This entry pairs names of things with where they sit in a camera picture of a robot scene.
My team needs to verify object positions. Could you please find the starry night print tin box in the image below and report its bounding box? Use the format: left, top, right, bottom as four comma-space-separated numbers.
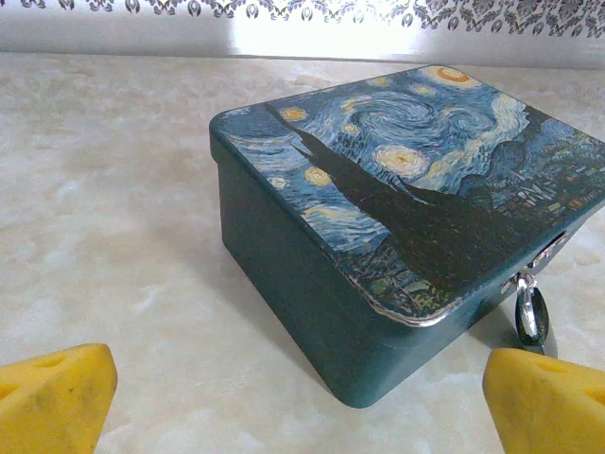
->
208, 64, 605, 410

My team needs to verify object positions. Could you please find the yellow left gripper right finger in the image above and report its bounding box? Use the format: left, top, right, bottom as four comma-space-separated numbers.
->
482, 348, 605, 454

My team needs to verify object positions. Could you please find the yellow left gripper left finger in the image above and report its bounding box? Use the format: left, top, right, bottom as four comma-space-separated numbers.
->
0, 343, 119, 454

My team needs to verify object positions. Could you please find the silver box hasp latch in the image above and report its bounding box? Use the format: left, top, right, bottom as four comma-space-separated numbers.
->
500, 230, 568, 295

